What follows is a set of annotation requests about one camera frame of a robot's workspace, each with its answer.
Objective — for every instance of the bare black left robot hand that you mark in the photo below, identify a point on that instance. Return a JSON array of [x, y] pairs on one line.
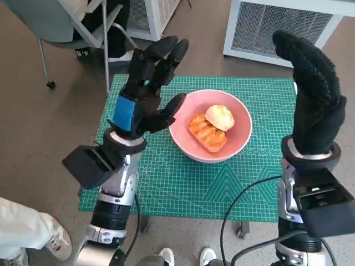
[[147, 108]]

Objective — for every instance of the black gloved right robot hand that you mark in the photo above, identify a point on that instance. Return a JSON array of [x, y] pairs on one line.
[[316, 105]]

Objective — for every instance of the long toy bread loaf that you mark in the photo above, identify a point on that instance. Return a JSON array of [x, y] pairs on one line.
[[208, 138]]

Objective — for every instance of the round toy bread bun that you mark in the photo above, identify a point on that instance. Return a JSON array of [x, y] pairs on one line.
[[219, 116]]

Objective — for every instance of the pink bowl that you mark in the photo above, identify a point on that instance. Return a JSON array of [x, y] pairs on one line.
[[238, 133]]

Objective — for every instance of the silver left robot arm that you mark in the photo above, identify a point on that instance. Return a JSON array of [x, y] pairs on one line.
[[113, 199]]

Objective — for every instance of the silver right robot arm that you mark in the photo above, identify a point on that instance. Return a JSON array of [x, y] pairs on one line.
[[287, 194]]

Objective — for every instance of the seated person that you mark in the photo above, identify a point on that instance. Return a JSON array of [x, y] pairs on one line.
[[116, 36]]

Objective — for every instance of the green cutting mat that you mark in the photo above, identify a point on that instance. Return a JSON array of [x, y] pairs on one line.
[[166, 188]]

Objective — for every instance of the large white mesh cabinet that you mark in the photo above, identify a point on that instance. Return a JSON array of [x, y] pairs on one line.
[[277, 27]]

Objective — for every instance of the small white mesh cabinet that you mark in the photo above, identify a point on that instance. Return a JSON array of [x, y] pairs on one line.
[[155, 16]]

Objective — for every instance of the table leg with caster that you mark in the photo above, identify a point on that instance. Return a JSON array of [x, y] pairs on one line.
[[242, 230], [144, 224]]

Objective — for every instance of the grey office chair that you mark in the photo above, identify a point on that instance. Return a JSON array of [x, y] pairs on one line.
[[55, 22]]

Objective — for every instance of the white shoe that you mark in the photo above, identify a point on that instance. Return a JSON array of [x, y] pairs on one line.
[[167, 256], [208, 256]]

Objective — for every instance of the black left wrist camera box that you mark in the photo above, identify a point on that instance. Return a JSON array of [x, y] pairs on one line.
[[86, 166]]

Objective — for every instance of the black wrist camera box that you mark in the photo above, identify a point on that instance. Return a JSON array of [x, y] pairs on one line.
[[327, 213], [86, 166]]

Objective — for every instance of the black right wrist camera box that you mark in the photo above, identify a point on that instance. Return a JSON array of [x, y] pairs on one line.
[[327, 213]]

